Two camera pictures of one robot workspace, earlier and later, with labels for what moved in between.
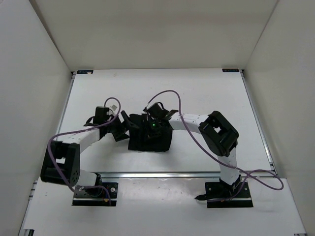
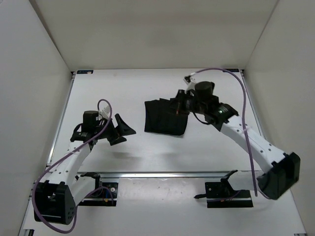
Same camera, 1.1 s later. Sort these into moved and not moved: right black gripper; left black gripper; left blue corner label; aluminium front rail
Moved: left black gripper; right black gripper
Not moved: left blue corner label; aluminium front rail
